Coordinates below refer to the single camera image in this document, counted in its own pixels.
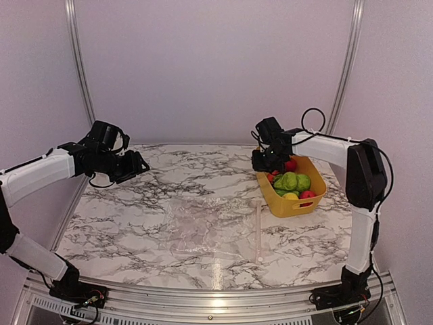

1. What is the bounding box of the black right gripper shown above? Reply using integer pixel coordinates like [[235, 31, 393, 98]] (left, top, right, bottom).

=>
[[252, 146, 286, 173]]

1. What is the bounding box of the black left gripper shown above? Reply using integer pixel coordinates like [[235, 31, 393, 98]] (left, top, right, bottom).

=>
[[97, 150, 150, 184]]

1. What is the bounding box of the red toy tomato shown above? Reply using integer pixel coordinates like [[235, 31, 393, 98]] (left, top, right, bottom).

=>
[[284, 158, 298, 172]]

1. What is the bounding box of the light green toy cabbage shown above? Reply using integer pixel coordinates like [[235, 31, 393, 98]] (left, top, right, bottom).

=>
[[273, 172, 298, 192]]

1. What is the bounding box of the clear zip top bag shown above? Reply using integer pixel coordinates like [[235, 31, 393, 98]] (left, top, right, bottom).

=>
[[160, 197, 263, 263]]

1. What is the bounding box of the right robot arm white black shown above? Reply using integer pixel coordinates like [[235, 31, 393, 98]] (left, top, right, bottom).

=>
[[252, 129, 388, 303]]

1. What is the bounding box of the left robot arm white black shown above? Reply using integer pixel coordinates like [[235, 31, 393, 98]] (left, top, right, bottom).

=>
[[1, 142, 150, 301]]

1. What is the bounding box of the red toy chili pepper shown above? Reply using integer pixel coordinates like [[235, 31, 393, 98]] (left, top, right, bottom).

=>
[[267, 173, 275, 183]]

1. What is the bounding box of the green toy apple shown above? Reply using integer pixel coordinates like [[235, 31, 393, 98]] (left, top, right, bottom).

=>
[[295, 173, 311, 192]]

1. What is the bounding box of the yellow toy pepper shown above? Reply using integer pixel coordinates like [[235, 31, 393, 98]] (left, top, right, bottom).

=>
[[282, 192, 299, 200]]

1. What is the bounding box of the red toy apple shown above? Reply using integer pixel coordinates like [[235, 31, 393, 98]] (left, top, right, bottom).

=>
[[299, 190, 316, 199]]

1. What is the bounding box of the yellow plastic basket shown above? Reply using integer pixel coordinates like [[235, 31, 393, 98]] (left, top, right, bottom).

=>
[[256, 156, 327, 218]]

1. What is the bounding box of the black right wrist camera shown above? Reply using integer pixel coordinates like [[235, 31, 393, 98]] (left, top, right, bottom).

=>
[[255, 116, 283, 144]]

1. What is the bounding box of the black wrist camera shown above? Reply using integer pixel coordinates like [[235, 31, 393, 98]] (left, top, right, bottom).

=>
[[85, 121, 130, 153], [255, 116, 283, 144]]

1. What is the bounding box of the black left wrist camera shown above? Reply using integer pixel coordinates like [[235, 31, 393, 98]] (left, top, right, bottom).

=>
[[85, 121, 130, 153]]

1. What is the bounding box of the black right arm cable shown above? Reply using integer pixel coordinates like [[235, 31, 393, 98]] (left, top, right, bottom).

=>
[[300, 107, 395, 305]]

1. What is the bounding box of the right aluminium frame post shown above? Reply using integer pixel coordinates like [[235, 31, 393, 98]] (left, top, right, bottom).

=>
[[326, 0, 365, 134]]

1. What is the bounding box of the aluminium frame post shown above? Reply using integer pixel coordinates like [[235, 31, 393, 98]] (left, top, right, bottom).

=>
[[326, 0, 365, 134], [65, 0, 96, 125]]

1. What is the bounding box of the front aluminium rail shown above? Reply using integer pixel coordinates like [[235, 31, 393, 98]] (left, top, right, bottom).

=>
[[13, 267, 407, 325]]

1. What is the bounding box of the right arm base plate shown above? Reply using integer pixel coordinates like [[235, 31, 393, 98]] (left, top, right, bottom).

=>
[[309, 284, 371, 310]]

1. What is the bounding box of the left aluminium frame post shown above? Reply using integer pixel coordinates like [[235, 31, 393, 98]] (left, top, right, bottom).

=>
[[65, 0, 96, 125]]

